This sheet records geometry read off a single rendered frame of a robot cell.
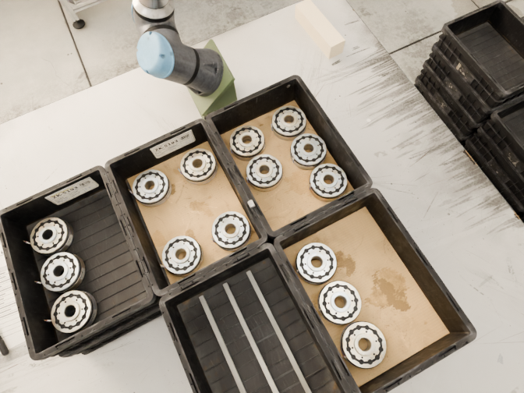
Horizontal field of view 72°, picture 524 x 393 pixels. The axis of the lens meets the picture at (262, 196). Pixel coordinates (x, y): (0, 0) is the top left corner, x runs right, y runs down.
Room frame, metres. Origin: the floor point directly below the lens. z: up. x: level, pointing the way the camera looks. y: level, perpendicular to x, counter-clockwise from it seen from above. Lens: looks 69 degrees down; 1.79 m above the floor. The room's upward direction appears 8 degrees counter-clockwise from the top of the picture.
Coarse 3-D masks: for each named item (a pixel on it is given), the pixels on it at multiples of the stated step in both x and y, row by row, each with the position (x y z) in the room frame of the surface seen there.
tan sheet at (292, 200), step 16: (272, 112) 0.64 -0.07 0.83; (272, 144) 0.53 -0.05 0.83; (288, 144) 0.52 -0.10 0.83; (240, 160) 0.49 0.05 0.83; (288, 160) 0.47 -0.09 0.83; (288, 176) 0.42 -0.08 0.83; (304, 176) 0.41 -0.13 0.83; (256, 192) 0.38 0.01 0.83; (272, 192) 0.38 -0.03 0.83; (288, 192) 0.37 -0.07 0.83; (304, 192) 0.36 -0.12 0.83; (272, 208) 0.33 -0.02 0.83; (288, 208) 0.32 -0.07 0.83; (304, 208) 0.31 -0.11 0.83; (272, 224) 0.28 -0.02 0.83
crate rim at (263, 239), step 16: (208, 128) 0.55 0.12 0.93; (144, 144) 0.53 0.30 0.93; (112, 160) 0.49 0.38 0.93; (224, 160) 0.45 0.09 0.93; (112, 176) 0.44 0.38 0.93; (240, 192) 0.35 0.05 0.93; (128, 224) 0.31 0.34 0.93; (256, 224) 0.26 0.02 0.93; (256, 240) 0.22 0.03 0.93; (144, 256) 0.22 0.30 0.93; (176, 288) 0.13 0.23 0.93
